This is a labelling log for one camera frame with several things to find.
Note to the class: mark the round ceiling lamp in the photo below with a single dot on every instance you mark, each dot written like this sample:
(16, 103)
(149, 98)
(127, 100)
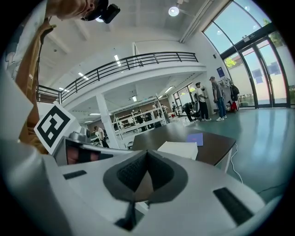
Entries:
(173, 11)

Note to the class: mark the blue wall poster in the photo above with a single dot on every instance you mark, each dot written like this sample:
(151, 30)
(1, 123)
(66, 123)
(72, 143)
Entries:
(220, 72)

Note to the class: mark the red bag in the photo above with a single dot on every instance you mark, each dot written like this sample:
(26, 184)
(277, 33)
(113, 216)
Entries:
(233, 106)

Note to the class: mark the purple booklet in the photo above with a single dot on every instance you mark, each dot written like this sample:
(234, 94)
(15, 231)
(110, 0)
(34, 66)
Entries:
(195, 139)

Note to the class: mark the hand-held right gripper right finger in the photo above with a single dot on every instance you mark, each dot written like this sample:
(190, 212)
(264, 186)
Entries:
(202, 184)

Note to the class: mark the white shelf rack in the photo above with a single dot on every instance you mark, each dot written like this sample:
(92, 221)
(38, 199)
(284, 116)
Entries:
(119, 131)

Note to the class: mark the person's left hand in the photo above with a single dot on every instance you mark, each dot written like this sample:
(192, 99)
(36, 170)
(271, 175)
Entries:
(73, 156)

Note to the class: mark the person's white shirt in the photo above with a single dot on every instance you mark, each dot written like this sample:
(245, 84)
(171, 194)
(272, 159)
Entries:
(25, 34)

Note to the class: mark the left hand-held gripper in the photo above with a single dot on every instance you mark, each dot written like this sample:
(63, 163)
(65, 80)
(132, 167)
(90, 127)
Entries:
(54, 129)

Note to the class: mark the black hanging bag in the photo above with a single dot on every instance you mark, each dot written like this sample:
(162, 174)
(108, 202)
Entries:
(235, 92)

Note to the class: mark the white pillar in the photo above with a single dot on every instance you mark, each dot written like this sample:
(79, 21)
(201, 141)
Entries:
(107, 119)

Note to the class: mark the black head camera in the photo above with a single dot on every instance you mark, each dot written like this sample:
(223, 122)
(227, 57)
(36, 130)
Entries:
(111, 12)

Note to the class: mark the black balcony railing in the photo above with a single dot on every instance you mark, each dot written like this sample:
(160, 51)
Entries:
(129, 63)

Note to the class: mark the person's left forearm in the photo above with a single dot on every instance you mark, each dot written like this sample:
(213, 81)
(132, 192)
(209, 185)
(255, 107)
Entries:
(30, 138)

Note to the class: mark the person's head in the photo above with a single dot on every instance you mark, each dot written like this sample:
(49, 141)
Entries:
(69, 8)

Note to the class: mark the person in brown apron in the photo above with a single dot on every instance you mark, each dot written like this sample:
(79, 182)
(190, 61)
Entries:
(28, 76)

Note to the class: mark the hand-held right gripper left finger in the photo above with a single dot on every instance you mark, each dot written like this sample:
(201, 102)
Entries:
(92, 184)

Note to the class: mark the black framed glass door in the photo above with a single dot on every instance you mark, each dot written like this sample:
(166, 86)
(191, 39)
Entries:
(265, 32)

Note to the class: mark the dark brown table white legs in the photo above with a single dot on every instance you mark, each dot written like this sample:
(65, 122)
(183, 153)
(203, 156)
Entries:
(166, 136)

